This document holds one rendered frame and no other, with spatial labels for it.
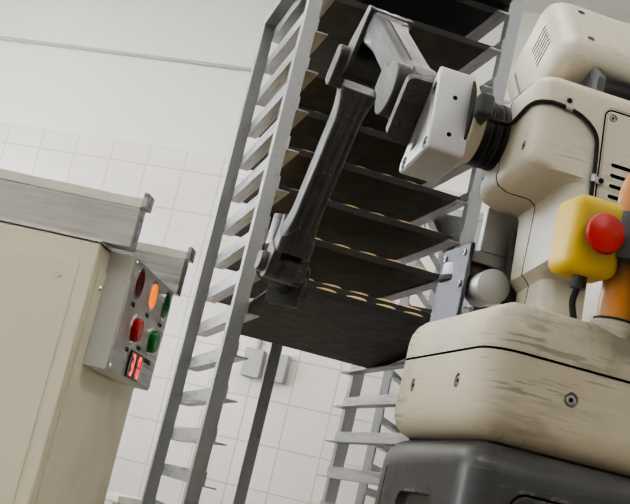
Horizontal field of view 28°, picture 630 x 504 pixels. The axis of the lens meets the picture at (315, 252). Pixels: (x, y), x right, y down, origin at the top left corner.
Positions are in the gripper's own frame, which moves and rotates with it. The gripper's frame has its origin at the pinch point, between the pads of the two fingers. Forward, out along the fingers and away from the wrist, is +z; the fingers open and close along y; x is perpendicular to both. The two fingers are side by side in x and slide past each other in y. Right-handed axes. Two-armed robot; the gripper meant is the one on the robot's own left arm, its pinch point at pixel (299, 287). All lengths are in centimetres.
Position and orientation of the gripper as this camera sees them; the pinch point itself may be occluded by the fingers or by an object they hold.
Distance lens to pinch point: 242.9
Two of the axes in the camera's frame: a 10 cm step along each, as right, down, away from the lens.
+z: 2.6, 2.2, 9.4
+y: 2.3, -9.6, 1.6
